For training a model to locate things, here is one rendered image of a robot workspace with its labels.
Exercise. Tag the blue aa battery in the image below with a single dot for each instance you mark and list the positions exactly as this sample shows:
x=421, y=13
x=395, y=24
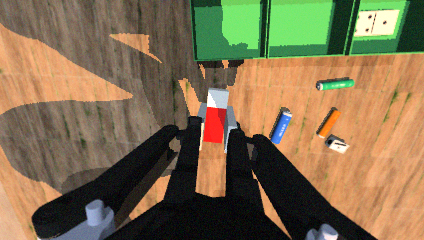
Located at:
x=281, y=127

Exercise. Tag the white domino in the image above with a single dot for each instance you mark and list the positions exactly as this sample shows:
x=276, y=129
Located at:
x=376, y=23

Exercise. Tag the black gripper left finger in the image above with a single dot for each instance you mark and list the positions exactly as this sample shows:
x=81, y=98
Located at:
x=95, y=210

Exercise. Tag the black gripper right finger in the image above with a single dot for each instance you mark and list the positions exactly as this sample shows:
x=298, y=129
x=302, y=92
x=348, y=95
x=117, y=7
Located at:
x=304, y=212

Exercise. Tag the green rack of bins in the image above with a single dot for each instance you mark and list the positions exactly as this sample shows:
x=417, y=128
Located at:
x=240, y=29

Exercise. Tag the red and white eraser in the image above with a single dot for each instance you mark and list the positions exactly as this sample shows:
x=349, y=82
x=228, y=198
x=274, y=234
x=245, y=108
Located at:
x=215, y=116

